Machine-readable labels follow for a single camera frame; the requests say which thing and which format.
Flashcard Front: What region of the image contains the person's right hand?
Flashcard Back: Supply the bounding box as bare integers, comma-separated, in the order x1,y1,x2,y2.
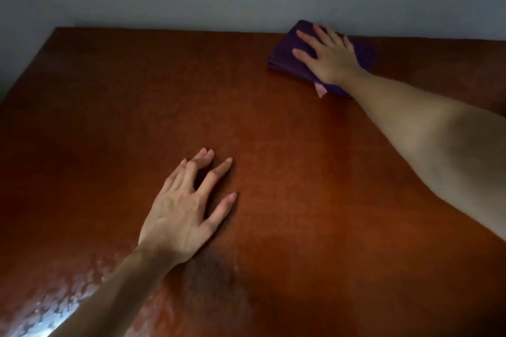
292,23,369,88

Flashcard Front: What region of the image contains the person's left hand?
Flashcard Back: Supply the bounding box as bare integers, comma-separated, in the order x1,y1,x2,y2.
137,147,238,267

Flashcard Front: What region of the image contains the purple cleaning cloth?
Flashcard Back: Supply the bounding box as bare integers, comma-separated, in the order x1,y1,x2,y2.
267,19,378,98

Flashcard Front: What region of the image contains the person's right forearm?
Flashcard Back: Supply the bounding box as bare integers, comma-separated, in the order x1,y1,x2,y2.
341,71,506,242

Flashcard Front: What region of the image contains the person's left forearm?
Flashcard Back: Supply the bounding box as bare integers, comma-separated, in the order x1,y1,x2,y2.
49,245,177,337

